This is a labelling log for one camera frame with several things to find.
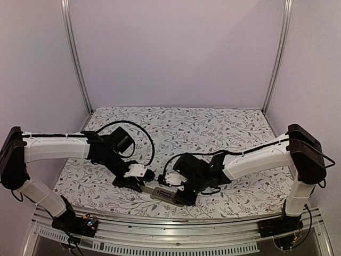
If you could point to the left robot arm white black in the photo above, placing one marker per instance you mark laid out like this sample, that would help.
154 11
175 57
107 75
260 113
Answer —
21 148

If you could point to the front aluminium rail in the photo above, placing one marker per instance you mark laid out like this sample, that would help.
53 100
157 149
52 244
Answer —
123 234

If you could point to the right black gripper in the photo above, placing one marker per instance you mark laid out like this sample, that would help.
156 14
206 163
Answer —
187 199

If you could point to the left aluminium frame post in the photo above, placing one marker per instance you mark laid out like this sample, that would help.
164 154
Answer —
65 8

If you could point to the floral patterned table mat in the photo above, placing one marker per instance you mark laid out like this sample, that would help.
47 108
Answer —
161 133

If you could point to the right aluminium frame post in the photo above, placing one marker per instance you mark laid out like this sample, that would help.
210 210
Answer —
287 10

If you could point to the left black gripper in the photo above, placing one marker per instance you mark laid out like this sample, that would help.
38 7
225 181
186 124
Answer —
130 182

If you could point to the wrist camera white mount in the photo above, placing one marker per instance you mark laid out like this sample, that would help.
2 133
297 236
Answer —
172 180
141 172

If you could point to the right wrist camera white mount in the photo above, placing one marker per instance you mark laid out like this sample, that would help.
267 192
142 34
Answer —
172 180

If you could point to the remote battery cover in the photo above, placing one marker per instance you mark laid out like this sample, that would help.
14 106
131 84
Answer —
147 190

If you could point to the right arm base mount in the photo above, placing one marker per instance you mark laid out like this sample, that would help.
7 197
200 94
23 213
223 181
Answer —
280 225

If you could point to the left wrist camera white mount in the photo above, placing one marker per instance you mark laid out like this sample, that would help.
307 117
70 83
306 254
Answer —
141 172

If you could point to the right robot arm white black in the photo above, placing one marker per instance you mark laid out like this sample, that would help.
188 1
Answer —
296 148

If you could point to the white remote control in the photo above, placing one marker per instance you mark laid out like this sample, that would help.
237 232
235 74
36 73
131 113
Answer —
155 195

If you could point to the aluminium frame post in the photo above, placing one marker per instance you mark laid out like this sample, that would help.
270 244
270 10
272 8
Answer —
287 10
65 8

